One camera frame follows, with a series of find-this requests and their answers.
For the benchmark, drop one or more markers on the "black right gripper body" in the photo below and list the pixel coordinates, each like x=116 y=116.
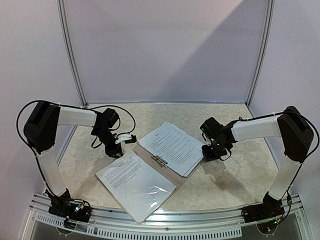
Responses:
x=213 y=154

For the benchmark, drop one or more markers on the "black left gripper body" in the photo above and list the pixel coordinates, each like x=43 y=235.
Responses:
x=108 y=150

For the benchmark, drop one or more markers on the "white paper stack remainder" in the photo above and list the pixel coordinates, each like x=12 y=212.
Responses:
x=180 y=151

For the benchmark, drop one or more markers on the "metal folder clip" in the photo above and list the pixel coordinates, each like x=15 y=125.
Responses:
x=158 y=162

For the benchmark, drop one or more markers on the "brown plastic folder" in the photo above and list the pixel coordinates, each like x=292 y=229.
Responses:
x=157 y=170

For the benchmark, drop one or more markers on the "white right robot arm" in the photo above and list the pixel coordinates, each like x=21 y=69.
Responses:
x=297 y=134

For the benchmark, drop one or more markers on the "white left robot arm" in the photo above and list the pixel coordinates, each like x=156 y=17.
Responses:
x=40 y=131

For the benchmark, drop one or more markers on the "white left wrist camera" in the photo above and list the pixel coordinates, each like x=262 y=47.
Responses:
x=127 y=138

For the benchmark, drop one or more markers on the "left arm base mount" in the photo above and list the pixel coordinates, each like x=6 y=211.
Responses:
x=73 y=210

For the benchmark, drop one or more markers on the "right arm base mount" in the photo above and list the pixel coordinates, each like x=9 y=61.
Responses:
x=268 y=210

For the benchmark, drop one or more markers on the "right aluminium frame post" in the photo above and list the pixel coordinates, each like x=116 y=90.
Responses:
x=262 y=51

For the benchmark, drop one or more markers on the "aluminium frame post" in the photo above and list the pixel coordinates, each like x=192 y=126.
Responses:
x=262 y=51
x=70 y=52

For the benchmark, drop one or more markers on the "left aluminium frame post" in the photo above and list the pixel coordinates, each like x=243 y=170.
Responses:
x=70 y=52

